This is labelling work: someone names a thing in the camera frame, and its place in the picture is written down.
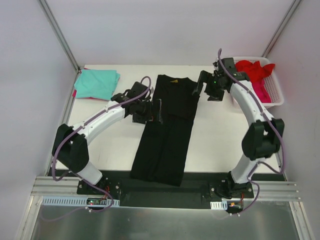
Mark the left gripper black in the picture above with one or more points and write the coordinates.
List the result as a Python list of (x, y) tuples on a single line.
[(153, 111)]

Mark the aluminium frame post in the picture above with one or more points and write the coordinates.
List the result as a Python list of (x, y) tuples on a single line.
[(285, 21), (58, 33)]

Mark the white plastic basket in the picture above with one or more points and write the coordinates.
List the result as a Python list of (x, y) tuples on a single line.
[(271, 82)]

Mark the black t-shirt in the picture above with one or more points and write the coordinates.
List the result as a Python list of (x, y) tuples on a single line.
[(163, 147)]

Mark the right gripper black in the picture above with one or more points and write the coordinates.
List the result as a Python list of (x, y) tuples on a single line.
[(203, 80)]

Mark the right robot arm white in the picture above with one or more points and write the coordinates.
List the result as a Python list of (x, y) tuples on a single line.
[(264, 135)]

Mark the red t-shirt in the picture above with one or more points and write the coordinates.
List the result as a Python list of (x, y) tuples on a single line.
[(255, 71)]

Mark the left aluminium frame post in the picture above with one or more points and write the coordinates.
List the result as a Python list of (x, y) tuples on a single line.
[(58, 33)]

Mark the magenta t-shirt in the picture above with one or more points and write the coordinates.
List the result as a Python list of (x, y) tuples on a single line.
[(261, 92)]

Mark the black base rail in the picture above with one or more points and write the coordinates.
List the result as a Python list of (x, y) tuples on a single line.
[(195, 192)]

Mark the folded teal t-shirt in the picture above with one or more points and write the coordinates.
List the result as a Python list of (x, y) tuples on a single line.
[(113, 79)]

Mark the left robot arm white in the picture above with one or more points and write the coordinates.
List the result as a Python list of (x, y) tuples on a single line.
[(71, 143)]

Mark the right aluminium frame post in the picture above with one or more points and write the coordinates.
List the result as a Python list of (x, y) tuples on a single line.
[(285, 21)]

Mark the folded pink t-shirt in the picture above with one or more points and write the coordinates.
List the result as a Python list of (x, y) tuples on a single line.
[(92, 84)]

